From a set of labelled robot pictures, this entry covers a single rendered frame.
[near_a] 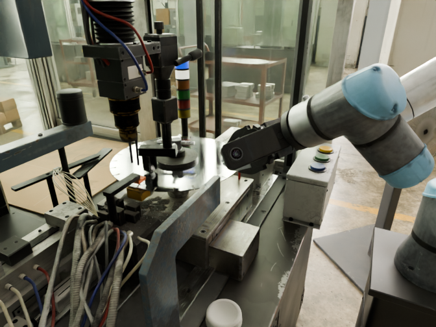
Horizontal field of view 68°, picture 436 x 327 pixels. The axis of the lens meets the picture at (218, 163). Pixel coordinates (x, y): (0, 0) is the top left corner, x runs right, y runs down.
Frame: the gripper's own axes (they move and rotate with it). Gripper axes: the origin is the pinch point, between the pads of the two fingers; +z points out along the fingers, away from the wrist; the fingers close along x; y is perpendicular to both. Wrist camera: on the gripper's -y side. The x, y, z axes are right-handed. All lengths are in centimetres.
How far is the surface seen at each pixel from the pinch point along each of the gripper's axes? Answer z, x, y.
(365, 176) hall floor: 99, -50, 219
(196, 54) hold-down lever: -3.9, 22.6, 0.9
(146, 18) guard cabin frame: 44, 63, 26
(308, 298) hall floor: 66, -75, 71
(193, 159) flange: 13.4, 3.8, 1.9
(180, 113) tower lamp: 34.1, 21.9, 18.1
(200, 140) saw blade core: 22.8, 9.4, 13.3
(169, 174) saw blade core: 13.2, 2.4, -5.9
